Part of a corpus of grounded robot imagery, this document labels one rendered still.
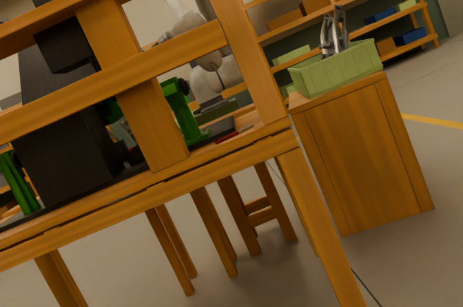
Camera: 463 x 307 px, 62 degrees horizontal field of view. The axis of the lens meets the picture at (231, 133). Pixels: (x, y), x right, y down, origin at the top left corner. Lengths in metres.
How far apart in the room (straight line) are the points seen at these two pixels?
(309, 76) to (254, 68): 0.81
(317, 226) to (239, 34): 0.75
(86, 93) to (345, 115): 1.31
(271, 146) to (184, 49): 0.45
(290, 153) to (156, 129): 0.48
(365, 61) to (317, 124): 0.41
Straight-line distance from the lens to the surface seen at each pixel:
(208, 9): 2.21
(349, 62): 2.16
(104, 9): 1.42
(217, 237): 2.29
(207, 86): 2.32
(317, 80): 2.13
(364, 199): 2.26
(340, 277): 1.60
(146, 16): 7.47
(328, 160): 2.15
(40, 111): 1.45
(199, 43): 1.30
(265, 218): 2.43
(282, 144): 1.38
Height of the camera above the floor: 1.11
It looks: 9 degrees down
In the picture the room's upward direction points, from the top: 24 degrees counter-clockwise
